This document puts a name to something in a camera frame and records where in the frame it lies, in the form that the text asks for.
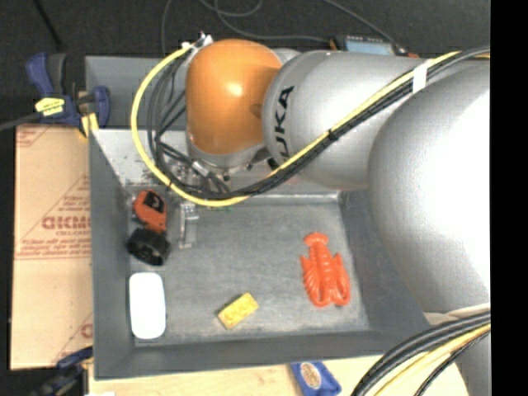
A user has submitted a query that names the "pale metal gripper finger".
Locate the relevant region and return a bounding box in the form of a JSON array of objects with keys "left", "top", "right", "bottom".
[
  {"left": 180, "top": 202, "right": 200, "bottom": 243},
  {"left": 177, "top": 215, "right": 192, "bottom": 250}
]

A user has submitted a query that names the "white computer mouse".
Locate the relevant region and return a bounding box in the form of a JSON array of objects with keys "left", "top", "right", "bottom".
[{"left": 128, "top": 271, "right": 167, "bottom": 341}]

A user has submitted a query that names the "yellow flat block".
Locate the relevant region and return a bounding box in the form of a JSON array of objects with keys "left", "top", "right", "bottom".
[{"left": 216, "top": 291, "right": 260, "bottom": 330}]

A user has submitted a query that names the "orange toy lobster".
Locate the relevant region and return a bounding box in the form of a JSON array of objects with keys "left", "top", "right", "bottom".
[{"left": 299, "top": 232, "right": 352, "bottom": 309}]

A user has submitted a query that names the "brown cardboard board red print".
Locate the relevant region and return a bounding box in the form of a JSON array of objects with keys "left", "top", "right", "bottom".
[{"left": 8, "top": 123, "right": 96, "bottom": 371}]

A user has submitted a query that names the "grey metal bin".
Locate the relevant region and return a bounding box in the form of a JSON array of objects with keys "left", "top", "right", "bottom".
[{"left": 84, "top": 54, "right": 432, "bottom": 379}]

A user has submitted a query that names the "orange and black tape measure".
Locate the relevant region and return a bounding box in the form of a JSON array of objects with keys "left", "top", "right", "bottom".
[{"left": 132, "top": 189, "right": 168, "bottom": 234}]

